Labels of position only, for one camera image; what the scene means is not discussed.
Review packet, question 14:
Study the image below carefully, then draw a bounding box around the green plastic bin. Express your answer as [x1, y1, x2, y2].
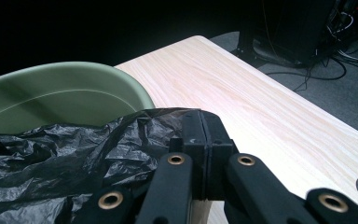
[0, 61, 156, 135]

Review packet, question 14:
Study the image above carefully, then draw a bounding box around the black plastic trash bag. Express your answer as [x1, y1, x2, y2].
[0, 106, 200, 224]

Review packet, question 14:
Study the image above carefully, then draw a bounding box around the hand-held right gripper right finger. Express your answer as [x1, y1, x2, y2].
[200, 110, 241, 202]

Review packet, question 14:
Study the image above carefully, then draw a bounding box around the dark equipment cabinet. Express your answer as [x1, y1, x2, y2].
[274, 0, 337, 63]

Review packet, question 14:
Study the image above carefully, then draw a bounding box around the black floor cable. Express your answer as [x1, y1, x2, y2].
[265, 57, 348, 93]

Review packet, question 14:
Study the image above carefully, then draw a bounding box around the black stand base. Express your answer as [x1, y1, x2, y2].
[236, 29, 309, 69]

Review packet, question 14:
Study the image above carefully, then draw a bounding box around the tangle of cables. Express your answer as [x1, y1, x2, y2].
[324, 0, 358, 66]

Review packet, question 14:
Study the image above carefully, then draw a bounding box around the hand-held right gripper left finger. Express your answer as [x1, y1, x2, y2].
[168, 109, 210, 201]

